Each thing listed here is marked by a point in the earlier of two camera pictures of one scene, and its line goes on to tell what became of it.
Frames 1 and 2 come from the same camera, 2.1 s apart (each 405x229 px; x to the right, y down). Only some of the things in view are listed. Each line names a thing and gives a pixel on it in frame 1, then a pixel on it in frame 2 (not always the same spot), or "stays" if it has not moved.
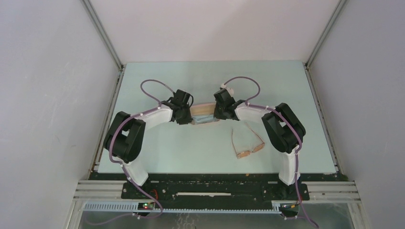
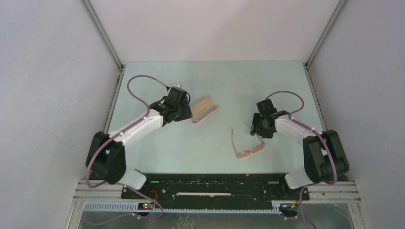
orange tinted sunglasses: [244, 154] stays
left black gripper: [188, 119] stays
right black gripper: [218, 115] to [255, 128]
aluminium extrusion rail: [331, 192] stays
